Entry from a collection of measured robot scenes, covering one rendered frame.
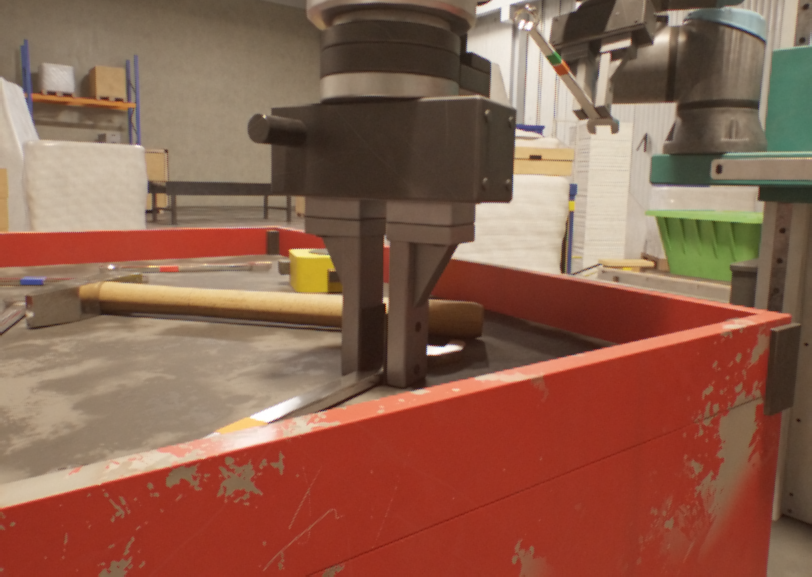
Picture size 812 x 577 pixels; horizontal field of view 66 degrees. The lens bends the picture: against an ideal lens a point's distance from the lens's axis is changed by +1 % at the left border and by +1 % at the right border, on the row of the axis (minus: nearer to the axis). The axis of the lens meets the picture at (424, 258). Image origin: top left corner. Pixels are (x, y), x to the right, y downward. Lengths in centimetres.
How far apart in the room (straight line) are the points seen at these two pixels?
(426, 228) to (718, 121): 104
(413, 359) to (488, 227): 361
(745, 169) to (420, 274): 101
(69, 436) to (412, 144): 20
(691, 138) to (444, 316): 94
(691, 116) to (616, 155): 359
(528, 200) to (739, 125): 281
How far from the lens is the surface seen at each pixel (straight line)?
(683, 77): 134
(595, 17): 91
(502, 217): 396
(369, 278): 35
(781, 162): 127
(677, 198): 835
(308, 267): 61
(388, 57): 31
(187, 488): 18
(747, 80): 135
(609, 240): 491
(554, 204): 414
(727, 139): 130
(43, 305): 52
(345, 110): 33
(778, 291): 148
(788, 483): 163
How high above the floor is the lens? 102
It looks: 7 degrees down
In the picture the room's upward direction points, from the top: 2 degrees clockwise
